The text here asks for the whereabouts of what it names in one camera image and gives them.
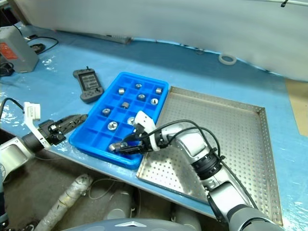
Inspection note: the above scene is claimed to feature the grey box with red label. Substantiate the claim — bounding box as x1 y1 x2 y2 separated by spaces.
0 26 39 74

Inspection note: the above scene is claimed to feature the thin black table cable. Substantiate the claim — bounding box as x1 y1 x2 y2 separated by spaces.
26 36 60 55

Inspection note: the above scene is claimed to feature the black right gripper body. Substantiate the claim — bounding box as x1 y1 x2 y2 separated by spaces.
135 131 155 154

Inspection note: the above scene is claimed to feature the black handheld remote controller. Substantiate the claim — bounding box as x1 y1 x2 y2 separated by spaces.
73 66 104 104

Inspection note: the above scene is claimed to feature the large white panel board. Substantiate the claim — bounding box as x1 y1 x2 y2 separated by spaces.
14 0 308 79

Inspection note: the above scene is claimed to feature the grey robot torso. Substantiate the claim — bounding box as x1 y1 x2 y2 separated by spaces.
62 218 181 231

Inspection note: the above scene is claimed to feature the brown cardboard sheet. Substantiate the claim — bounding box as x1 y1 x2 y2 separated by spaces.
285 78 308 138

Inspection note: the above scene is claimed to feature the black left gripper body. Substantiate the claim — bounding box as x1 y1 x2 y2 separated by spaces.
38 119 67 146

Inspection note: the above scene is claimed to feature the grey rounded cylinder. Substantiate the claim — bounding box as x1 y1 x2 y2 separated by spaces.
172 204 202 231
103 191 134 221

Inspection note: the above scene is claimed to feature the white wrapped pipe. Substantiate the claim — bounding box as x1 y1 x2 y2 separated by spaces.
36 174 93 231

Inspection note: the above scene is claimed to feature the thin white cable loop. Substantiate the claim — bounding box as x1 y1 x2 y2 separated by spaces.
88 179 116 200

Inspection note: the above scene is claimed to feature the black cable bundle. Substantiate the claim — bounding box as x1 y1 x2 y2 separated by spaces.
0 61 15 77

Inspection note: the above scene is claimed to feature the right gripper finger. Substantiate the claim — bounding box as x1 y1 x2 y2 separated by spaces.
122 133 143 145
117 143 145 154

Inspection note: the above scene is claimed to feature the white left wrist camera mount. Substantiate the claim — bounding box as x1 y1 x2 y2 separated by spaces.
23 101 52 151

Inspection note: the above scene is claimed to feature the perforated metal tray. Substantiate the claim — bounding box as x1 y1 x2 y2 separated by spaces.
136 86 284 227

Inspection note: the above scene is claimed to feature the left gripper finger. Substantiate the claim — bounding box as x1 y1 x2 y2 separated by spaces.
59 119 85 136
58 113 89 128

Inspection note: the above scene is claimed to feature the blue compartment tray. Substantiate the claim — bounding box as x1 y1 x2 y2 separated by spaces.
68 71 169 171

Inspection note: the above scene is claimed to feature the white tape ring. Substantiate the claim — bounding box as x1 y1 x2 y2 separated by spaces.
218 53 237 66

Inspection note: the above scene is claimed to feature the small black plug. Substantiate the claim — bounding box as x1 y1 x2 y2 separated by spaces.
31 43 46 54

